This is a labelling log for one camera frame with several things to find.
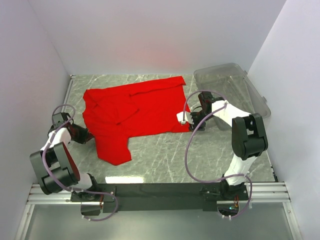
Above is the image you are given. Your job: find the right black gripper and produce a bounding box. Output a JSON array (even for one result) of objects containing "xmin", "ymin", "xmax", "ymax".
[{"xmin": 188, "ymin": 110, "xmax": 214, "ymax": 133}]

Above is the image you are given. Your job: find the red t shirt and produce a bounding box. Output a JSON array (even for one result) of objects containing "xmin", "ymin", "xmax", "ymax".
[{"xmin": 82, "ymin": 76, "xmax": 189, "ymax": 166}]

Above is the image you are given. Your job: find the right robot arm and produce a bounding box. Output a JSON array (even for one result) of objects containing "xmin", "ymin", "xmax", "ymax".
[{"xmin": 176, "ymin": 90, "xmax": 268, "ymax": 200}]

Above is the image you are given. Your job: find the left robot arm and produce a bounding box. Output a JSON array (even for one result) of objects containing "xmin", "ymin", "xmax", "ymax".
[{"xmin": 29, "ymin": 112, "xmax": 100, "ymax": 201}]

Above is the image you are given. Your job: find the clear plastic bin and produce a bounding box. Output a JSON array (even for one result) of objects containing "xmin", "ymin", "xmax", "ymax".
[{"xmin": 193, "ymin": 63, "xmax": 271, "ymax": 119}]

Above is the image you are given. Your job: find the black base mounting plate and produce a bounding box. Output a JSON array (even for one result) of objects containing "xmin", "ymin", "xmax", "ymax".
[{"xmin": 69, "ymin": 182, "xmax": 251, "ymax": 214}]

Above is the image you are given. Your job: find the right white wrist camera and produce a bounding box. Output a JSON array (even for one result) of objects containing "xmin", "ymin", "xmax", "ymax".
[{"xmin": 176, "ymin": 111, "xmax": 194, "ymax": 125}]

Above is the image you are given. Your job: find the aluminium rail frame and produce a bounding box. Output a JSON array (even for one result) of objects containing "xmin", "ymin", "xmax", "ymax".
[{"xmin": 14, "ymin": 74, "xmax": 303, "ymax": 240}]

